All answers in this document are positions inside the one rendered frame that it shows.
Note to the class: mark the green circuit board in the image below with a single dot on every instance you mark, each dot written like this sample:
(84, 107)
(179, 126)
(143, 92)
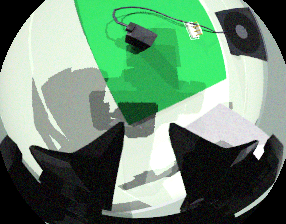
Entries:
(184, 59)

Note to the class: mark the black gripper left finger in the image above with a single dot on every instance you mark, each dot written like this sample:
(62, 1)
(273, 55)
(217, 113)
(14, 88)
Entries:
(94, 167)

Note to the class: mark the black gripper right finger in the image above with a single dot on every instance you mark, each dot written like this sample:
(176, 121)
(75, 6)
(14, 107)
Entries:
(203, 164)

